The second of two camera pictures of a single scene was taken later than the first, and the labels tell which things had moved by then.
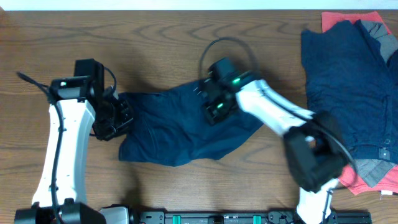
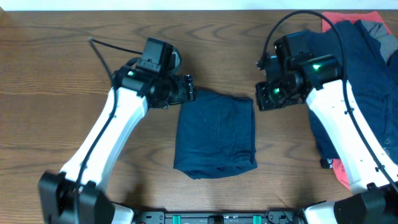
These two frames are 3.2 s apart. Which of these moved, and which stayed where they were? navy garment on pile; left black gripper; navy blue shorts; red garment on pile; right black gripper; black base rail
Moved: left black gripper; right black gripper; navy blue shorts
Stayed: navy garment on pile; black base rail; red garment on pile
